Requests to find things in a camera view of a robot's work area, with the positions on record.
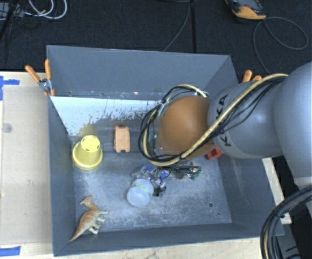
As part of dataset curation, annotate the tan toy dinosaur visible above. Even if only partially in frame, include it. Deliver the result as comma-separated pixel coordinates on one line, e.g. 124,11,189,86
69,195,110,243

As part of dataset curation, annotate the white plastic bottle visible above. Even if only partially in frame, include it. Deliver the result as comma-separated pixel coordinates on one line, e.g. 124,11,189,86
126,178,155,208

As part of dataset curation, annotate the red-orange block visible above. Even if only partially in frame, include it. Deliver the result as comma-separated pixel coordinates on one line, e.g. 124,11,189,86
205,147,223,160

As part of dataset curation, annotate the grey metal bin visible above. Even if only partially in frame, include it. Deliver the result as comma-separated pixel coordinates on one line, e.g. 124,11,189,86
46,45,285,257

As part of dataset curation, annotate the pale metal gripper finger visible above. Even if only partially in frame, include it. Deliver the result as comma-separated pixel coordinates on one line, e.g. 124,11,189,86
149,176,168,197
131,165,165,179

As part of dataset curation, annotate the orange flat toy piece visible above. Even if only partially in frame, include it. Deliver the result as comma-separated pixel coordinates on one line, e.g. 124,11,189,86
113,125,131,154

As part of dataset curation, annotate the pale wood board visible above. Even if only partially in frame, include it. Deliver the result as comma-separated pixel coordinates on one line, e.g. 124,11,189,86
0,84,54,246

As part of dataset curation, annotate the yellow plastic cup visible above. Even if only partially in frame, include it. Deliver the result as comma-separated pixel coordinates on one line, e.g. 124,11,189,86
72,134,103,172

